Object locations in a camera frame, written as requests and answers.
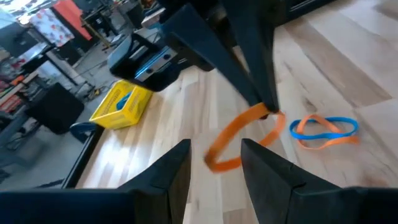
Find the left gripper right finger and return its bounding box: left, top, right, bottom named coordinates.
left=241, top=138, right=352, bottom=224

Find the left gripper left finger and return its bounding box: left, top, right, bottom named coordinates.
left=117, top=138, right=192, bottom=224

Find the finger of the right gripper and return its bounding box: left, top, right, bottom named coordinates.
left=222, top=0, right=280, bottom=114
left=160, top=2, right=264, bottom=107

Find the yellow plastic basket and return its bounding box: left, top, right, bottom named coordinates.
left=89, top=79, right=154, bottom=130

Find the orange rubber band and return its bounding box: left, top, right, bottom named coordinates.
left=295, top=114, right=361, bottom=151
left=203, top=101, right=287, bottom=174

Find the red hanging cloth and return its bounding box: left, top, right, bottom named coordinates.
left=52, top=0, right=93, bottom=41

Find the large black box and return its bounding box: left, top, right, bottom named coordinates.
left=26, top=82, right=85, bottom=135

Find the white floral cloth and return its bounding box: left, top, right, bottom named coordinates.
left=29, top=7, right=75, bottom=47

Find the cluttered storage shelf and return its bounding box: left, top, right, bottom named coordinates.
left=0, top=70, right=40, bottom=114

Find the black aluminium table frame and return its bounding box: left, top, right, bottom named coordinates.
left=60, top=123, right=105, bottom=190

